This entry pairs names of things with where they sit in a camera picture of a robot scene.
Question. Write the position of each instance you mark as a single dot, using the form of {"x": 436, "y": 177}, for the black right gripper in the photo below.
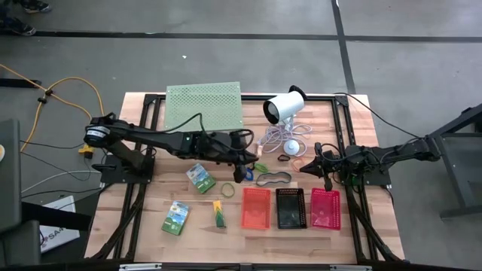
{"x": 335, "y": 163}

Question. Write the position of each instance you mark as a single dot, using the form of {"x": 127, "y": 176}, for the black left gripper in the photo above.
{"x": 226, "y": 147}

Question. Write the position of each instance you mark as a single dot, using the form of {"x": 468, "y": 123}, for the large blue rubber band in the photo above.
{"x": 257, "y": 180}

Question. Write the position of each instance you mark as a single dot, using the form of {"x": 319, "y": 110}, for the black rubber band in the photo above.
{"x": 278, "y": 158}

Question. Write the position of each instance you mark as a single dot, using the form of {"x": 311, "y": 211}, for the green rubber band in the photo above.
{"x": 221, "y": 190}

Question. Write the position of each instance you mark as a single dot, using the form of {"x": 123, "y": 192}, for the green blue printed cardboard box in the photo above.
{"x": 200, "y": 178}
{"x": 176, "y": 218}
{"x": 218, "y": 216}

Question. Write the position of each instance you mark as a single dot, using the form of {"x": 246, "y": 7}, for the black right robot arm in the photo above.
{"x": 395, "y": 150}

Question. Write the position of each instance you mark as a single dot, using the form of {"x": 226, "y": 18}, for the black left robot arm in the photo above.
{"x": 150, "y": 137}

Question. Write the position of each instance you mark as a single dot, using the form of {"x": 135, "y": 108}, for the white desk lamp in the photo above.
{"x": 286, "y": 105}

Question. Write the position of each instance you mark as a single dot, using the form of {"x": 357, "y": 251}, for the red plastic basket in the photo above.
{"x": 325, "y": 209}

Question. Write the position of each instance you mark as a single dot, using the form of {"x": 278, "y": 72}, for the black plastic basket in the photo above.
{"x": 290, "y": 209}

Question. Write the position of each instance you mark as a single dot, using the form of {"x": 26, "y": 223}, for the orange plastic basket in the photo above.
{"x": 256, "y": 218}

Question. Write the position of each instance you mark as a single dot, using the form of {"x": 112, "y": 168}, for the green perforated metal shelf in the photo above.
{"x": 203, "y": 105}

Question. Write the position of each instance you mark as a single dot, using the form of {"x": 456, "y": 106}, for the black side table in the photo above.
{"x": 452, "y": 177}

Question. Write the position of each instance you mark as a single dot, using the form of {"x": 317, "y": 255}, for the white printed box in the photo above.
{"x": 62, "y": 237}

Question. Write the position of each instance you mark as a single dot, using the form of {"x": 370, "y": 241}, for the black table edge beam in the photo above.
{"x": 75, "y": 266}

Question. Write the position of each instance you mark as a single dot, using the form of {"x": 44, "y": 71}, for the grey monitor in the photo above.
{"x": 9, "y": 177}

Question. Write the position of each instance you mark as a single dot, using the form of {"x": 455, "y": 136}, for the black floor strip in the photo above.
{"x": 19, "y": 83}

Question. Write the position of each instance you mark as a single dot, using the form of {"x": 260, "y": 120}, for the person's shoe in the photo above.
{"x": 35, "y": 5}
{"x": 19, "y": 27}

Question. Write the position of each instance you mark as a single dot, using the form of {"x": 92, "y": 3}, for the silver metal bracket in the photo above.
{"x": 350, "y": 268}
{"x": 139, "y": 267}

